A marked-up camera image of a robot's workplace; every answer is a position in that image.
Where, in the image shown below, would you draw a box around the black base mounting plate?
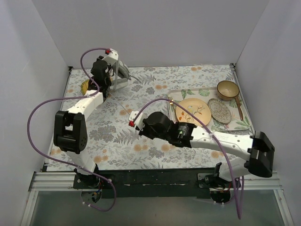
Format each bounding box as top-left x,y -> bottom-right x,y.
72,167 -> 233,198

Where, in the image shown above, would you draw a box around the grey headphone cable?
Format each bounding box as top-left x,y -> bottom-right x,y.
107,53 -> 144,116

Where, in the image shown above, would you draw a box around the gold fork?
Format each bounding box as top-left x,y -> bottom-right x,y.
167,97 -> 176,116

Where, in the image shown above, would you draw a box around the beige bird plate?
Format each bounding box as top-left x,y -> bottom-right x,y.
175,98 -> 212,126

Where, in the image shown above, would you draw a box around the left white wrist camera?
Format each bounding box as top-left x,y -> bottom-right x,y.
103,48 -> 119,65

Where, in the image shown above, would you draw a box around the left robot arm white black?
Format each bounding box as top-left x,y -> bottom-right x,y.
54,54 -> 118,188

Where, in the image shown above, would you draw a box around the floral table mat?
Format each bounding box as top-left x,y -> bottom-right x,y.
47,65 -> 263,171

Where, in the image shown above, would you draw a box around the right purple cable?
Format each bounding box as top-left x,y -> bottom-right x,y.
134,98 -> 245,220

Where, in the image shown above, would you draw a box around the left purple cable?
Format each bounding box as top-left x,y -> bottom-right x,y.
26,47 -> 117,212

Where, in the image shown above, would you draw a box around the speckled oval plate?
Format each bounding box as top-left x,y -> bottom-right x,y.
207,98 -> 232,124

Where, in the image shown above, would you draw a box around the aluminium frame rail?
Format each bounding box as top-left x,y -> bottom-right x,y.
29,171 -> 283,192

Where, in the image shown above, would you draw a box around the yellow woven bamboo tray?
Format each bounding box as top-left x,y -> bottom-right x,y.
80,80 -> 89,95

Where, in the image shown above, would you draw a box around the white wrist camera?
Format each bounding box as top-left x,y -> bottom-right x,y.
128,111 -> 147,131
103,48 -> 119,65

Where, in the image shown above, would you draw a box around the brown bowl with handle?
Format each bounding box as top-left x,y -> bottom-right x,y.
216,81 -> 244,120

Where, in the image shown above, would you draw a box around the leaf pattern serving tray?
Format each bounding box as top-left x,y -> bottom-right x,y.
167,87 -> 251,132

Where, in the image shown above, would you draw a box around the purple cable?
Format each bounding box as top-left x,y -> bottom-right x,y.
26,47 -> 117,212
134,98 -> 245,220

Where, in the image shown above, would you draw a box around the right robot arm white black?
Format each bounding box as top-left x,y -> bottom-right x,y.
135,112 -> 275,187

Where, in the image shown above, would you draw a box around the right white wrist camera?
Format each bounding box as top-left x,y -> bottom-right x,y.
128,111 -> 147,131

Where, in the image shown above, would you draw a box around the white grey gaming headphones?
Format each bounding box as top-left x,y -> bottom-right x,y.
110,60 -> 142,91

